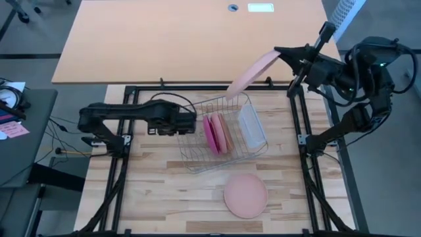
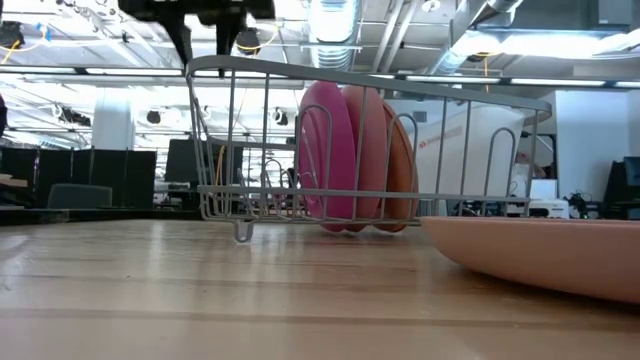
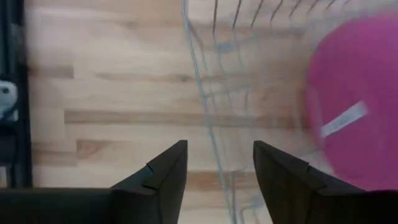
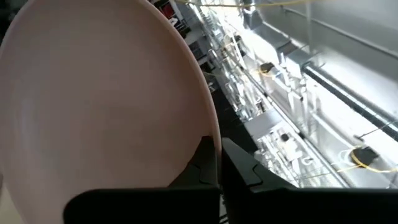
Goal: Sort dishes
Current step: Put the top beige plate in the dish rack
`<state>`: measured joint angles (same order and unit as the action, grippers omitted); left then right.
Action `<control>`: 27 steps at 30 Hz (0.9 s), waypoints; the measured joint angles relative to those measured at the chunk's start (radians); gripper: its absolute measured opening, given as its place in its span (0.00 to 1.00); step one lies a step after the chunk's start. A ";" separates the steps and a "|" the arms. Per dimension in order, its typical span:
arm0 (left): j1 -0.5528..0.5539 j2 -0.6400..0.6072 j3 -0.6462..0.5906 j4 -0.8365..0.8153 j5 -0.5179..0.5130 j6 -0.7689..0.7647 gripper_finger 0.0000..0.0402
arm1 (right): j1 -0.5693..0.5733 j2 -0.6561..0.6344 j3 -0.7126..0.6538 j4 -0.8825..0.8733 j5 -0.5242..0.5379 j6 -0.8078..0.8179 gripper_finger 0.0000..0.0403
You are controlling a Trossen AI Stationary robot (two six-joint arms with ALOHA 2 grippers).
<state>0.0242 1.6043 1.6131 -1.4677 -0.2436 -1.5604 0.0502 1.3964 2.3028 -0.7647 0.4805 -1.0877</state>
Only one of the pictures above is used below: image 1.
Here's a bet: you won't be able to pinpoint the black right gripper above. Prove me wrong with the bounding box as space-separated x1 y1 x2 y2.
274 21 348 98

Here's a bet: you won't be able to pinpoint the magenta plate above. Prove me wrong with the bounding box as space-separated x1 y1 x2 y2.
202 115 220 156

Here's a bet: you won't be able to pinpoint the grey wire dish rack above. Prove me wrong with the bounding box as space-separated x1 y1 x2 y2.
176 92 269 174

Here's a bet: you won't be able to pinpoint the dusty pink plate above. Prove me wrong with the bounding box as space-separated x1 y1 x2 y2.
210 113 228 155

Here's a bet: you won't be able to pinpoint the pale pink plate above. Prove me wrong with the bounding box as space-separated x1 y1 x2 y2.
223 173 269 219
225 49 282 101

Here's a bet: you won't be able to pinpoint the white desk label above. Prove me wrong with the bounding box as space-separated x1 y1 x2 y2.
247 3 275 13

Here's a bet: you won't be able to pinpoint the white perforated computer case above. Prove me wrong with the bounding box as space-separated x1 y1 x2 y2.
330 0 368 42

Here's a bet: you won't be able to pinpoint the translucent white cutlery caddy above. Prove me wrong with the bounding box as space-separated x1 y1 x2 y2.
237 104 268 149

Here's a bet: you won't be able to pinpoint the black plug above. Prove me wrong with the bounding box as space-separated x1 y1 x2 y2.
80 136 103 147

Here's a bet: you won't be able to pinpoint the yellow-shaft tool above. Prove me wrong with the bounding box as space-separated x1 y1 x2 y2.
55 147 92 156

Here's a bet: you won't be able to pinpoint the grey desk foot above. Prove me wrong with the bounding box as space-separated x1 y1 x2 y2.
407 69 421 96

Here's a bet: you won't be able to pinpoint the black panel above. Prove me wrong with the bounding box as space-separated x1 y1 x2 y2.
28 163 86 192

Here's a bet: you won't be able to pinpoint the grey side desk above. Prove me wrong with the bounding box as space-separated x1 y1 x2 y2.
0 88 59 189

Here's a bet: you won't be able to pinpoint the pink sticky note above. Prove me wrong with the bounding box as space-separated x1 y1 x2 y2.
0 120 31 139

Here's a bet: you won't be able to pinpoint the white paper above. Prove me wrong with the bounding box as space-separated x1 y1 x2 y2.
0 81 26 93

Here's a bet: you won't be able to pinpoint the office chair base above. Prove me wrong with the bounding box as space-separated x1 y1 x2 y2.
5 0 72 24

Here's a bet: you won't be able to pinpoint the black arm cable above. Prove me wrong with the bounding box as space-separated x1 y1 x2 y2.
149 92 198 116
393 38 419 95

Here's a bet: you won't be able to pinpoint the black aluminium frame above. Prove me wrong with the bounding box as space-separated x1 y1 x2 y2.
74 84 371 237

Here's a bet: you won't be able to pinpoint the black floor cable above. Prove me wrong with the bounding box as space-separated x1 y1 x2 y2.
49 115 99 159

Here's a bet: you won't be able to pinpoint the black cable coil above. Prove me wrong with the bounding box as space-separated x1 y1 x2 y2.
0 86 32 111

